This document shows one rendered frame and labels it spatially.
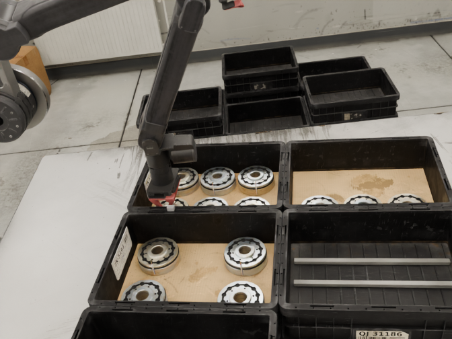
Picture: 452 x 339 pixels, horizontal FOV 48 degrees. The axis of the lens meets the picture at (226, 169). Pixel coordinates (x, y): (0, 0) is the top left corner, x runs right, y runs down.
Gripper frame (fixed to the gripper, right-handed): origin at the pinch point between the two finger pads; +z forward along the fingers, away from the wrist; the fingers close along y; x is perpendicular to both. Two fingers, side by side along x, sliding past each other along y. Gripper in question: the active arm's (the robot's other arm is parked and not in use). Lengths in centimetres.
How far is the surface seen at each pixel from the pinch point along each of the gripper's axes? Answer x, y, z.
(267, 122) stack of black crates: -14, 124, 50
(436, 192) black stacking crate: -70, 7, 0
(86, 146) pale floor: 113, 163, 90
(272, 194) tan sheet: -26.9, 10.3, 4.1
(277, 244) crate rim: -30.9, -19.8, -6.2
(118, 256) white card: 6.6, -21.8, -3.1
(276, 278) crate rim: -31.2, -29.6, -6.3
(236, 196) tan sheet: -16.9, 9.1, 4.2
